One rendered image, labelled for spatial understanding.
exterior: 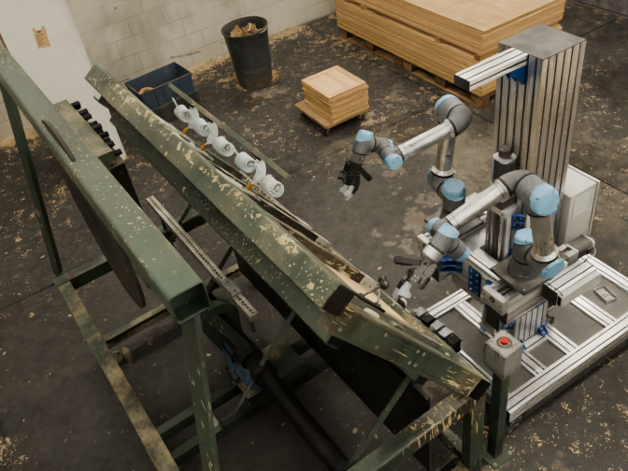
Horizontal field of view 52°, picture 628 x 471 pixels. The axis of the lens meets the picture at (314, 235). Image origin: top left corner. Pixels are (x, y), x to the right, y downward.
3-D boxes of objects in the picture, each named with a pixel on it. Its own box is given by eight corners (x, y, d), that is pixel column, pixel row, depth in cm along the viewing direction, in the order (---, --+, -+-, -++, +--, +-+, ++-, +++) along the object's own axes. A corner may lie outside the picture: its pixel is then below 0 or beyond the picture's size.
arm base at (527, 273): (523, 254, 314) (524, 239, 308) (547, 271, 304) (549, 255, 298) (500, 268, 309) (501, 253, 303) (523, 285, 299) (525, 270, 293)
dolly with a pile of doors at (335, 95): (372, 119, 628) (368, 81, 602) (327, 139, 611) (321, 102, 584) (337, 97, 670) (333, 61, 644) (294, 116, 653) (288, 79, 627)
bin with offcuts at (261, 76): (287, 80, 714) (277, 24, 672) (246, 97, 697) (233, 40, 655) (264, 65, 749) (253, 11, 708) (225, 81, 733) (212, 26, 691)
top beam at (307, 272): (338, 318, 199) (358, 292, 198) (320, 309, 192) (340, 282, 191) (98, 88, 348) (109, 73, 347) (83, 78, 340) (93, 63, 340)
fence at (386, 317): (435, 351, 297) (440, 345, 297) (319, 289, 227) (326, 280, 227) (428, 345, 300) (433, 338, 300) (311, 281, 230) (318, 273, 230)
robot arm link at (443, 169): (436, 201, 337) (449, 107, 303) (423, 186, 348) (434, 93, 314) (457, 196, 340) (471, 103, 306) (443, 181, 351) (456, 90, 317)
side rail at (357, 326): (466, 396, 280) (481, 377, 280) (326, 333, 199) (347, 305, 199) (456, 388, 284) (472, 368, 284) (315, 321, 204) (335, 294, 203)
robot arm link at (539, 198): (547, 253, 296) (536, 166, 259) (568, 273, 285) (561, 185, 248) (524, 266, 295) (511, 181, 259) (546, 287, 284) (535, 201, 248)
